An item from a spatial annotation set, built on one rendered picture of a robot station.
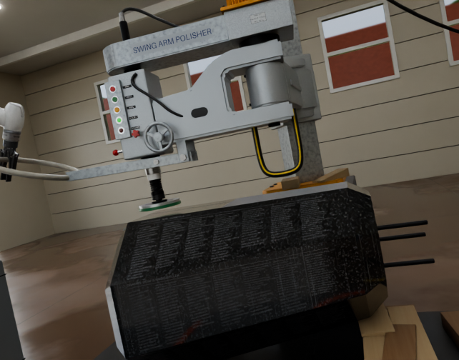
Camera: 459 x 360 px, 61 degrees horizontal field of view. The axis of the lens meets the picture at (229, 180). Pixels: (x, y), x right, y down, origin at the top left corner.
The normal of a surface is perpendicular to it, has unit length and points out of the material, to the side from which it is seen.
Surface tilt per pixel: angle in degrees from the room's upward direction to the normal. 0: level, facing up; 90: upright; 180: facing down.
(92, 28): 90
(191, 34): 90
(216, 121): 90
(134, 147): 90
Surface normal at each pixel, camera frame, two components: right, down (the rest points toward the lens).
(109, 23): -0.30, 0.11
